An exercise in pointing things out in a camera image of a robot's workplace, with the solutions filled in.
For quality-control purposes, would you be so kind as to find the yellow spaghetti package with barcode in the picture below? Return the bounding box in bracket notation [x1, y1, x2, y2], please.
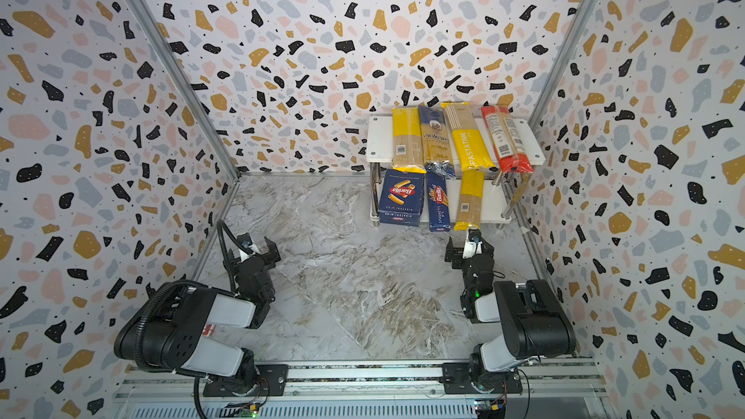
[392, 107, 426, 174]

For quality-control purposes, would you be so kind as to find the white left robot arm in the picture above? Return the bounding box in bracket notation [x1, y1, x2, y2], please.
[114, 239, 281, 388]

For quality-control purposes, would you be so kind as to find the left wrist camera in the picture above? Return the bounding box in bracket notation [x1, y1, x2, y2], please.
[236, 233, 260, 261]

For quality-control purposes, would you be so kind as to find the blue clear spaghetti bag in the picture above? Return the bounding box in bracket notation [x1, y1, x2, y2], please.
[418, 105, 455, 180]

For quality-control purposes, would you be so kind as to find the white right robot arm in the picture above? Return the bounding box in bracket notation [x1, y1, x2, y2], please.
[444, 229, 576, 379]

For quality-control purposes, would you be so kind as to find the blue Barilla spaghetti box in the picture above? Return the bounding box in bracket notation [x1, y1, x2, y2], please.
[426, 172, 451, 232]

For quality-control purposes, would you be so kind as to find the yellow Pastatime spaghetti package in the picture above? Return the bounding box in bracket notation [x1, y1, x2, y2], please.
[442, 102, 496, 172]

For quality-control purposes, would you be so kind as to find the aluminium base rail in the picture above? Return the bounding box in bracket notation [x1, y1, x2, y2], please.
[113, 357, 615, 418]

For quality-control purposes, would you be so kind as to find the red spaghetti package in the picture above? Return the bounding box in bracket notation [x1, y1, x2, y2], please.
[480, 106, 534, 174]

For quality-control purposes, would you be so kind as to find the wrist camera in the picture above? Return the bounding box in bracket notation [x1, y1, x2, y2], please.
[236, 233, 260, 261]
[463, 228, 483, 259]

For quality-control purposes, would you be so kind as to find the white two-tier shelf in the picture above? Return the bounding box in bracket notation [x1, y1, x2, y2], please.
[366, 114, 545, 227]

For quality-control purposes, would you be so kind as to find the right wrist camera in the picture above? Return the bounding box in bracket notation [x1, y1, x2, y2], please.
[463, 228, 483, 259]

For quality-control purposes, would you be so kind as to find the black corrugated cable conduit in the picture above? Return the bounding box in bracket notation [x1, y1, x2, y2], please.
[132, 219, 246, 419]

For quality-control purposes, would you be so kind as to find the blue Barilla rigatoni box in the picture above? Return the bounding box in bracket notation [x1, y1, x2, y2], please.
[378, 169, 425, 227]

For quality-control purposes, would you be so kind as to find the yellow clear spaghetti package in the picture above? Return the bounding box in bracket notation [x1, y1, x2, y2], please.
[454, 170, 485, 231]

